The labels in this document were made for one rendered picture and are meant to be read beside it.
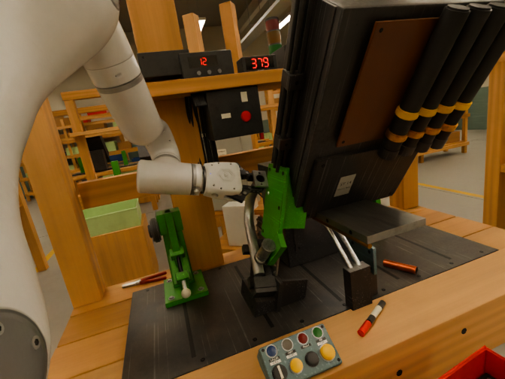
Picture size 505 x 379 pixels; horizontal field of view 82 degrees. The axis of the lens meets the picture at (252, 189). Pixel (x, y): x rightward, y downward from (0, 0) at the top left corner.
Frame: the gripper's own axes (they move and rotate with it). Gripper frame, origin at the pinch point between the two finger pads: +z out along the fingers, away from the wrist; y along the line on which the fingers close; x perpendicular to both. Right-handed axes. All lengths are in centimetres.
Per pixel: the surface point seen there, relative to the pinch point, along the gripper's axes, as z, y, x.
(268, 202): 2.7, -6.5, -0.1
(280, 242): 2.7, -19.3, -2.1
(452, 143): 564, 293, 225
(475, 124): 918, 498, 313
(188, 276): -16.7, -18.8, 22.4
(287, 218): 5.4, -13.3, -3.5
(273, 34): 11, 55, -15
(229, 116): -5.9, 23.2, -2.9
